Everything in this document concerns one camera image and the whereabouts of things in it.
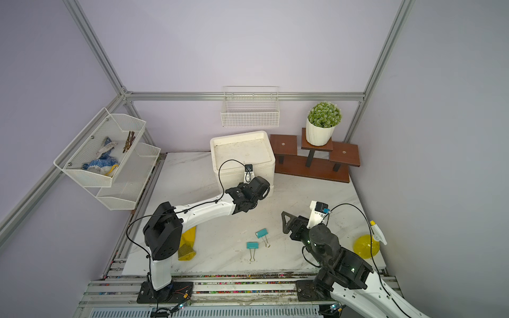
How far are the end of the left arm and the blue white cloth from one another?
0.46 m

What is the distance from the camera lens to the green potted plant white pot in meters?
0.83

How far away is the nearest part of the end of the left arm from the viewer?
637 millimetres

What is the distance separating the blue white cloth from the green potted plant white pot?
813 mm

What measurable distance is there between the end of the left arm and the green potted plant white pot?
1.11ft

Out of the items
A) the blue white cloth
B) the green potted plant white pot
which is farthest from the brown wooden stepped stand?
the blue white cloth

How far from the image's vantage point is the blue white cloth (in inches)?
28.0
